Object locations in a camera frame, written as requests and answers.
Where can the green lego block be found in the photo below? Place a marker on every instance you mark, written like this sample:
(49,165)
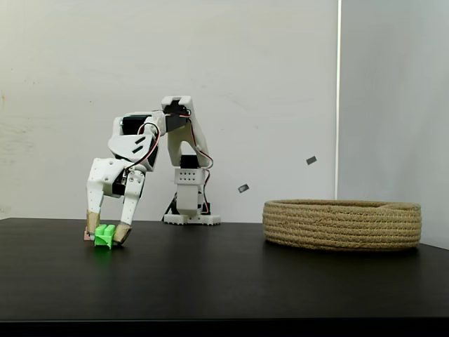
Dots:
(104,237)

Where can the grey tape piece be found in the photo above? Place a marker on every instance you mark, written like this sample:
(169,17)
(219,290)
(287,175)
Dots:
(311,160)
(243,188)

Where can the white vertical wall strip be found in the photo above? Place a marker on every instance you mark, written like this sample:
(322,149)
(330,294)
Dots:
(339,105)

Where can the pink lego block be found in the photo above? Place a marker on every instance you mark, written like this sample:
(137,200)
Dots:
(86,237)

